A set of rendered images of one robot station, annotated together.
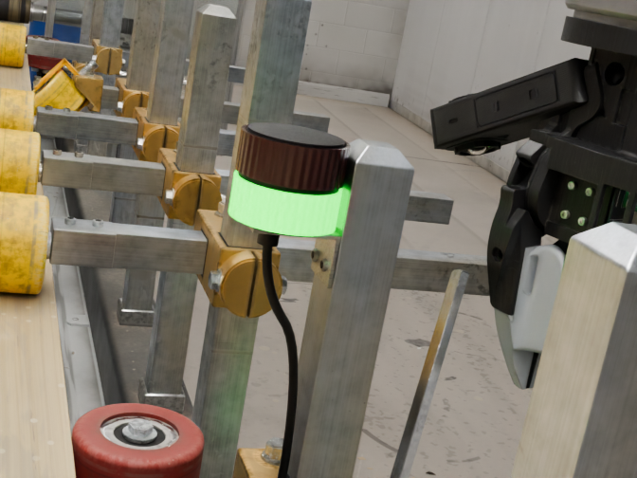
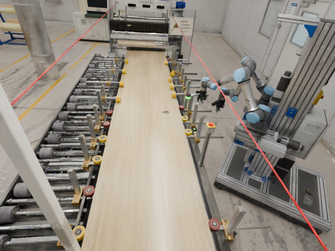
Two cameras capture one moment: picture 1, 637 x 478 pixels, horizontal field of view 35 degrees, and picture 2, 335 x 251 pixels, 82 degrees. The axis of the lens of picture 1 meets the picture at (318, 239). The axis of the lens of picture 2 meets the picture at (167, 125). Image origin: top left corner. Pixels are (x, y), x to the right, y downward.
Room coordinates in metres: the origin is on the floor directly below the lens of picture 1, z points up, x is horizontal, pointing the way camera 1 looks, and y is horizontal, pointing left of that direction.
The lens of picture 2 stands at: (-1.58, -0.16, 2.21)
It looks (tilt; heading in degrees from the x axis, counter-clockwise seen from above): 37 degrees down; 11
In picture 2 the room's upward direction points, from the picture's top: 5 degrees clockwise
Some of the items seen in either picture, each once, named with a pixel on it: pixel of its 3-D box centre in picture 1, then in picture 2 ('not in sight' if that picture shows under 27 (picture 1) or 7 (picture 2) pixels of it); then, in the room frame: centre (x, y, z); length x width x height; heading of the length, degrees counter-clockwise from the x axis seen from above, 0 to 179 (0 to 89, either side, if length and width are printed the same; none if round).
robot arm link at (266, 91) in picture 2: not in sight; (267, 92); (0.75, -0.90, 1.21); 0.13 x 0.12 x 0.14; 17
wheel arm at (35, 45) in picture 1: (137, 59); (178, 62); (2.03, 0.42, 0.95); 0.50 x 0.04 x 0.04; 109
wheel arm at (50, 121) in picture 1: (202, 137); (185, 79); (1.32, 0.18, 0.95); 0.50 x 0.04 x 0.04; 109
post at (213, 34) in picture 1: (184, 234); (183, 90); (1.03, 0.14, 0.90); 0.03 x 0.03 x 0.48; 19
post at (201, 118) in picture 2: not in sight; (198, 134); (0.08, -0.19, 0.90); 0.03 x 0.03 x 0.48; 19
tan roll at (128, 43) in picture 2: not in sight; (146, 44); (2.61, 1.26, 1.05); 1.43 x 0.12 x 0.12; 109
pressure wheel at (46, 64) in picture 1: (44, 75); not in sight; (2.22, 0.66, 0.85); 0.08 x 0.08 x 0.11
